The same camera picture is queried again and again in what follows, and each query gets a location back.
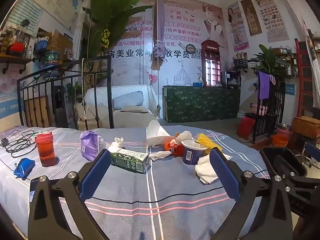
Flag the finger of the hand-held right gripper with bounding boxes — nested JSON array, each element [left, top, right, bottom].
[[282, 170, 320, 196]]

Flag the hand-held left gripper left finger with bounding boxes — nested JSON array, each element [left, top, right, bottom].
[[28, 149, 112, 240]]

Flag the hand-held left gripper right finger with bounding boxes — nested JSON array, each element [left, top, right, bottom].
[[209, 148, 293, 240]]

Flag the purple plastic packet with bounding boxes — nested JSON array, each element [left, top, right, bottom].
[[80, 131, 110, 162]]

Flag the black trash bin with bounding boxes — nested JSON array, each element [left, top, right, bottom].
[[259, 146, 308, 180]]

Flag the yellow wrapper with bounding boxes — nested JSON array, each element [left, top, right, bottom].
[[197, 133, 222, 154]]

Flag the green milk carton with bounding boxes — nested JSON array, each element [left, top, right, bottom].
[[110, 148, 150, 174]]

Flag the blue yogurt cup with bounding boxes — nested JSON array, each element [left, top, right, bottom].
[[181, 140, 208, 165]]

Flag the orange yarn doll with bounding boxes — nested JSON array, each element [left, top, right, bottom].
[[164, 139, 185, 157]]

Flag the white paper cone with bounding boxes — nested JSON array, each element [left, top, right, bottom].
[[146, 120, 175, 147]]

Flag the folded white tissue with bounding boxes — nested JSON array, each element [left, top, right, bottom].
[[194, 154, 219, 184]]

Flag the blue chair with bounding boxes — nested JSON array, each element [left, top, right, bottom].
[[303, 142, 320, 168]]

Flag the orange bucket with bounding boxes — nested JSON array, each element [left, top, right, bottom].
[[272, 134, 288, 147]]

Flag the red plastic bin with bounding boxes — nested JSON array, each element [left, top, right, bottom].
[[236, 113, 256, 140]]

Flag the woven wooden box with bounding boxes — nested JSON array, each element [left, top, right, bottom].
[[291, 116, 320, 138]]

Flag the pink basin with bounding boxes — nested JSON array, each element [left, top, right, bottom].
[[276, 123, 292, 136]]

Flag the red translucent bottle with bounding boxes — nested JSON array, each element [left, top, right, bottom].
[[35, 131, 56, 167]]

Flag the beige blanket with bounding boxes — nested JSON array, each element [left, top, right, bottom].
[[77, 102, 160, 130]]

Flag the striped blue bed sheet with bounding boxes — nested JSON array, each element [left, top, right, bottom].
[[0, 124, 272, 240]]

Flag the twisted white tissue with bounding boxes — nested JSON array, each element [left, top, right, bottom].
[[149, 150, 173, 162]]

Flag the pink tub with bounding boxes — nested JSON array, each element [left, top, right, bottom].
[[249, 103, 269, 117]]

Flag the blue foil packet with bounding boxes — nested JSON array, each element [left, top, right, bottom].
[[14, 158, 35, 179]]

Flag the green floral covered cabinet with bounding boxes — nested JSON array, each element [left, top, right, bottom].
[[162, 85, 241, 123]]

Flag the beige cushion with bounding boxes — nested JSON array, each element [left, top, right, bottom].
[[120, 105, 149, 113]]

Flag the black water dispenser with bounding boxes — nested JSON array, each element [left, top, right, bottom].
[[51, 85, 69, 128]]

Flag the black metal rack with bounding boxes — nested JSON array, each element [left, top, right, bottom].
[[252, 75, 286, 143]]

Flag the white woven swing seat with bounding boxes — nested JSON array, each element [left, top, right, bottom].
[[84, 84, 158, 120]]

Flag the grey blue pillow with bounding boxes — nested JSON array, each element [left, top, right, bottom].
[[112, 91, 144, 110]]

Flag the wooden panel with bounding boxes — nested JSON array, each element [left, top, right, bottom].
[[24, 95, 50, 128]]

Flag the small black display box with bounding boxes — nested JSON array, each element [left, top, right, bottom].
[[224, 71, 242, 88]]

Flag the purple towel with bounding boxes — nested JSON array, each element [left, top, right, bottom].
[[257, 71, 276, 100]]

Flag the red ladder shelf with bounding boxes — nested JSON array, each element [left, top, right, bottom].
[[294, 38, 320, 117]]

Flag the red telephone booth cabinet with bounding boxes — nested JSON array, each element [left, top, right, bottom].
[[201, 38, 222, 87]]

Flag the green bucket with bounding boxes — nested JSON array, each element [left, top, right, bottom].
[[43, 50, 60, 68]]

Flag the potted green plant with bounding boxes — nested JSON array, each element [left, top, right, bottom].
[[252, 44, 292, 82]]

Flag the cardboard box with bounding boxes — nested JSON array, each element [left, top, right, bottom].
[[49, 29, 73, 53]]

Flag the blue basket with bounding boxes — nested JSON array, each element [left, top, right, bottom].
[[34, 38, 49, 53]]

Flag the hanging purple fabric decoration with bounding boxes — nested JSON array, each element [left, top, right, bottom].
[[151, 0, 168, 71]]

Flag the red container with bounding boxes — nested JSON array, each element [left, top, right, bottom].
[[10, 42, 25, 56]]

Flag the large green leafy plant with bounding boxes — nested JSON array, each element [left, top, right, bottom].
[[82, 0, 150, 58]]

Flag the blue notice board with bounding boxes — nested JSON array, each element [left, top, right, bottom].
[[4, 0, 44, 37]]

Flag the black charger cable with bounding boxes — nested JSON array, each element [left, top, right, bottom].
[[1, 130, 38, 158]]

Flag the black metal bed frame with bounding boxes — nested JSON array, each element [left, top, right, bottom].
[[17, 55, 115, 130]]

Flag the wall rack with bottles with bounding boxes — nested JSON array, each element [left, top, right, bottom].
[[233, 52, 249, 72]]

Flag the wooden wall shelf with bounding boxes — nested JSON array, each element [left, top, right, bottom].
[[0, 55, 36, 74]]

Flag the pink portrait wall poster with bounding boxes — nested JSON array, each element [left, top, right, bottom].
[[226, 2, 250, 51]]

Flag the large printed wall poster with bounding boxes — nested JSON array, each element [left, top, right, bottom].
[[107, 0, 228, 87]]

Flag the brown tower wall poster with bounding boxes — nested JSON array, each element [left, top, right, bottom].
[[240, 0, 262, 36]]

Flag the white text wall poster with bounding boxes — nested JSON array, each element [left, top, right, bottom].
[[25, 0, 87, 34]]

